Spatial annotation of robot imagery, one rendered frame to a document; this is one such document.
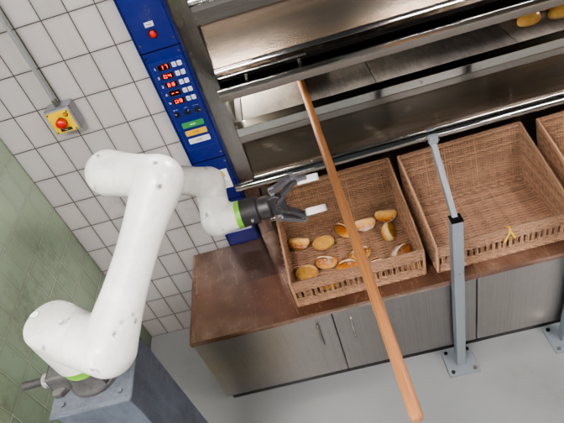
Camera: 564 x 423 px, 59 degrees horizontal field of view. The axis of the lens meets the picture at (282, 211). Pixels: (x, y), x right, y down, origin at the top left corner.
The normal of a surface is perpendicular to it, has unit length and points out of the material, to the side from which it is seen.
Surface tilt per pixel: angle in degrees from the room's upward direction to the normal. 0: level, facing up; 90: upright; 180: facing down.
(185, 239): 90
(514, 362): 0
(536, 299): 90
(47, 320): 2
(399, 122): 70
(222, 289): 0
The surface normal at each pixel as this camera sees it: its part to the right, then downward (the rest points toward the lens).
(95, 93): 0.11, 0.65
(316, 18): 0.01, 0.37
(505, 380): -0.25, -0.72
